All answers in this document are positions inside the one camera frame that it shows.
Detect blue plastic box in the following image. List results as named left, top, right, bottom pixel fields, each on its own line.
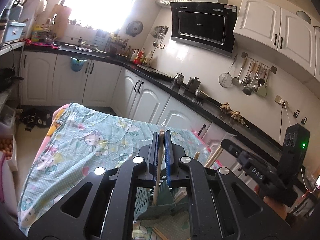
left=3, top=22, right=26, bottom=42

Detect floral light blue cloth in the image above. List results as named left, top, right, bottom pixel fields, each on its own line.
left=17, top=102, right=211, bottom=240

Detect dark green utensil basket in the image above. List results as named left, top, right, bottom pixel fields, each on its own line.
left=134, top=182, right=188, bottom=220

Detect wooden cutting board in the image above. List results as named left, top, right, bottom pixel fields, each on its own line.
left=49, top=4, right=72, bottom=40

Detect dark steel kettle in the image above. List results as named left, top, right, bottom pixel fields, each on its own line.
left=185, top=77, right=201, bottom=94

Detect person's right hand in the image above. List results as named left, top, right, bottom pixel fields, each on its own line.
left=263, top=196, right=287, bottom=220

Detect wire mesh skimmer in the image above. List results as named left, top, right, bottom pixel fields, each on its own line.
left=219, top=54, right=238, bottom=88

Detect black wall fan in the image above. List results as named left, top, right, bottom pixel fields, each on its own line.
left=125, top=21, right=144, bottom=37

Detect black range hood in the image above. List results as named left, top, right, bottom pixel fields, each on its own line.
left=170, top=2, right=237, bottom=57

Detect green spatula on rack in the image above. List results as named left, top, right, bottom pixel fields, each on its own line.
left=257, top=68, right=270, bottom=98

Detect dried ginger pile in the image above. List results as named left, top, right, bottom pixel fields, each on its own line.
left=220, top=102, right=247, bottom=126

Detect loose chopsticks on cloth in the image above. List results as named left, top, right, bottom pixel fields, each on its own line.
left=152, top=226, right=175, bottom=239

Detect white upper cabinet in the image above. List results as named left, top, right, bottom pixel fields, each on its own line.
left=233, top=0, right=319, bottom=83

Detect steel ladle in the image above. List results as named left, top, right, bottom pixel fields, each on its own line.
left=232, top=57, right=247, bottom=86

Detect teal hanging bin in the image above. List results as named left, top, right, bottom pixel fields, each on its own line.
left=71, top=57, right=87, bottom=72

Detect steel teapot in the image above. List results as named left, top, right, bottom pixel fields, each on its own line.
left=173, top=73, right=184, bottom=86

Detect red condiment bottle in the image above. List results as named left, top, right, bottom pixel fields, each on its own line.
left=133, top=47, right=145, bottom=64

